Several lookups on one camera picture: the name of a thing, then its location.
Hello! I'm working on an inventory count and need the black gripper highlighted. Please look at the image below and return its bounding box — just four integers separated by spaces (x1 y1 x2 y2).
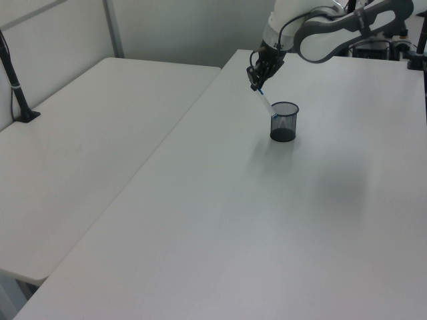
246 39 288 91

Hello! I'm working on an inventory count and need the blue and white marker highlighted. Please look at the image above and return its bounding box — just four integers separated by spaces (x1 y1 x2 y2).
256 87 280 120

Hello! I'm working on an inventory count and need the black mesh pen cup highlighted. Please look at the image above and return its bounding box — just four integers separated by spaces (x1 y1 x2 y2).
269 101 300 142

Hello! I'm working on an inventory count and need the black controller unit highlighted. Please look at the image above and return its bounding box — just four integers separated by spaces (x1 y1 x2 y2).
352 38 392 61

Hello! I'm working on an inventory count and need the black clamp with pole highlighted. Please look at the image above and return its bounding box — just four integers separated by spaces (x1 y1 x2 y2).
406 19 427 71

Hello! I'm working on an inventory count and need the white side table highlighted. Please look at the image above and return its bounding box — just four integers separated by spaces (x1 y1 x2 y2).
0 57 223 320

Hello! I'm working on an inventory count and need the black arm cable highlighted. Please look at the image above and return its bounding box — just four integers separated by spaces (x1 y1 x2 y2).
278 5 338 49

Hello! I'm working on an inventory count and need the black velcro strap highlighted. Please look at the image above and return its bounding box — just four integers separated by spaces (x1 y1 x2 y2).
352 8 373 37

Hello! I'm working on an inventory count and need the silver camera device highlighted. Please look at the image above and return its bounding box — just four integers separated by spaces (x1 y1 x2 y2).
390 38 412 61

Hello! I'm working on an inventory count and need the grey partition frame post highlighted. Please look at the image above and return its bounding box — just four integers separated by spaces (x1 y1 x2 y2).
103 0 125 59

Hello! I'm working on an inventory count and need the grey partition frame rail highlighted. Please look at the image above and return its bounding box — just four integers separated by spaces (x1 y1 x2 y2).
0 0 65 30

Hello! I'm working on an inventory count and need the black camera pole with clamp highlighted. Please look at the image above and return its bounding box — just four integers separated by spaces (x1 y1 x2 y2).
0 29 41 124

